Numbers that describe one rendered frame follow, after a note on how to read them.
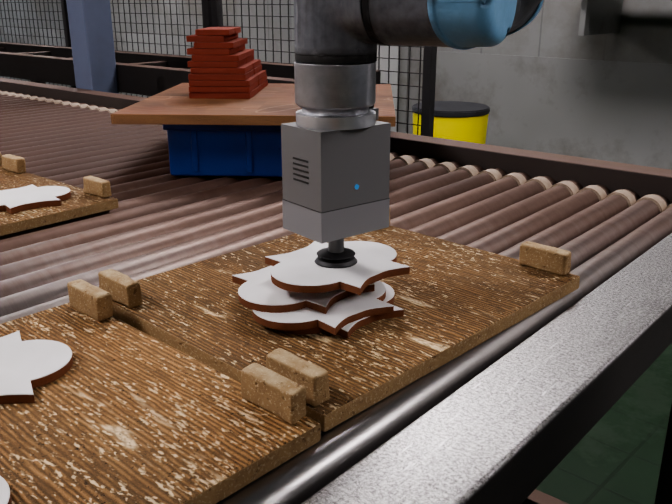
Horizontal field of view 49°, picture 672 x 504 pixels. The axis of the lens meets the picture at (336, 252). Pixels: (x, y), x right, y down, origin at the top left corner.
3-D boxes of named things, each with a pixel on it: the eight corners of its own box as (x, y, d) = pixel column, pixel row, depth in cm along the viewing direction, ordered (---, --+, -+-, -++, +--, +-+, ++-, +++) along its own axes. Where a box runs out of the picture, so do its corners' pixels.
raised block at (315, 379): (331, 400, 57) (331, 369, 56) (314, 409, 56) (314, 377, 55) (280, 375, 61) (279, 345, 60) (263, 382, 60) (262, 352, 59)
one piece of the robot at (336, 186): (335, 75, 75) (335, 227, 81) (261, 81, 70) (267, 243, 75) (401, 83, 68) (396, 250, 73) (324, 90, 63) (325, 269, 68)
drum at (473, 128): (455, 243, 390) (462, 114, 367) (393, 228, 416) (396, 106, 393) (495, 226, 419) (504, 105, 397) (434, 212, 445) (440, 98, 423)
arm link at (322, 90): (278, 61, 68) (346, 57, 73) (279, 111, 69) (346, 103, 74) (328, 66, 62) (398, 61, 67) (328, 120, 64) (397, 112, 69)
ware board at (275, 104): (390, 91, 174) (390, 84, 174) (395, 126, 127) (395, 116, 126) (182, 90, 177) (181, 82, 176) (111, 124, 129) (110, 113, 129)
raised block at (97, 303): (116, 318, 72) (113, 292, 71) (99, 323, 71) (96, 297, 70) (84, 301, 76) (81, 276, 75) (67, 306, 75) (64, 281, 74)
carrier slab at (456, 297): (579, 288, 84) (581, 275, 83) (324, 433, 56) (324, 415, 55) (353, 225, 107) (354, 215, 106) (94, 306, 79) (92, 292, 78)
